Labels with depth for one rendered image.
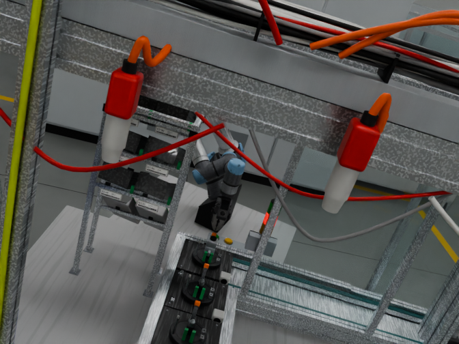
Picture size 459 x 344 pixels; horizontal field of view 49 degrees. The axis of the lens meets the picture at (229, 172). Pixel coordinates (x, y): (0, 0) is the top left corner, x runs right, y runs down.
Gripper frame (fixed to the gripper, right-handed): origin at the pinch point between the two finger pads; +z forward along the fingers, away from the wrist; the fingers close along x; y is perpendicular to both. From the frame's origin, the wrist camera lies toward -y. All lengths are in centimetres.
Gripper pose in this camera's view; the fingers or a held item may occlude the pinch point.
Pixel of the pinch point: (215, 228)
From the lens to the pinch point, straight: 238.9
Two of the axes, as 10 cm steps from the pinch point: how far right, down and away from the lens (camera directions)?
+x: -9.5, -3.0, -0.3
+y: 0.9, -4.1, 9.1
